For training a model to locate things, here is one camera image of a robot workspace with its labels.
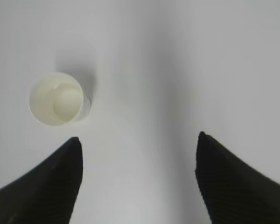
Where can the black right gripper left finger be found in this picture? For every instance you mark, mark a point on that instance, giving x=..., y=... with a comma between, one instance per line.
x=47, y=193

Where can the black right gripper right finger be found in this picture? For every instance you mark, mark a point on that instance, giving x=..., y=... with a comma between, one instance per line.
x=234, y=192

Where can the white paper cup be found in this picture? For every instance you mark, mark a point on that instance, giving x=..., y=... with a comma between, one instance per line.
x=58, y=99

